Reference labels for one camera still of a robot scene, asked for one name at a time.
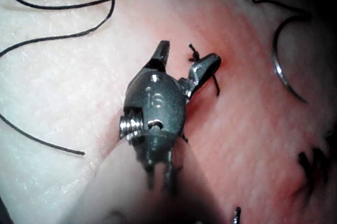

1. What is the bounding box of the tissue pad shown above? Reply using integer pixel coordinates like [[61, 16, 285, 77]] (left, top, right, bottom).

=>
[[0, 0, 337, 224]]

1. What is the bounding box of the right arm needle driver jaw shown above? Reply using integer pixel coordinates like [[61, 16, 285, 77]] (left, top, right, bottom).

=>
[[178, 53, 222, 101], [146, 40, 171, 74]]

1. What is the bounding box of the curved steel needle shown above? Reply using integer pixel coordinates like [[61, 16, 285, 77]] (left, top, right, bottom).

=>
[[272, 14, 314, 105]]

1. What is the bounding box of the right arm needle driver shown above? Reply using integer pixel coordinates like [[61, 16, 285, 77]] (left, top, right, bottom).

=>
[[119, 66, 187, 141]]

